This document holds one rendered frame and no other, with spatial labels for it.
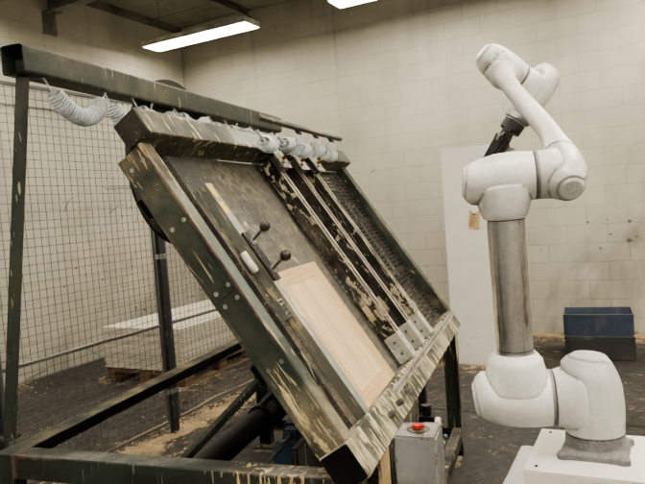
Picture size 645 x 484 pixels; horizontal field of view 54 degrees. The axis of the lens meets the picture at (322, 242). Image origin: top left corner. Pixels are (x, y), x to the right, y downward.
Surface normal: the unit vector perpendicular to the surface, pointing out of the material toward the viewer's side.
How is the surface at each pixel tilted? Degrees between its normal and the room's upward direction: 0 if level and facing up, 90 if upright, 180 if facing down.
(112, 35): 90
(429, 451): 90
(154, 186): 90
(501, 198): 98
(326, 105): 90
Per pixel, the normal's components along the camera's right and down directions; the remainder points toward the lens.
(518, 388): -0.19, 0.05
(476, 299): -0.46, 0.08
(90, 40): 0.88, -0.04
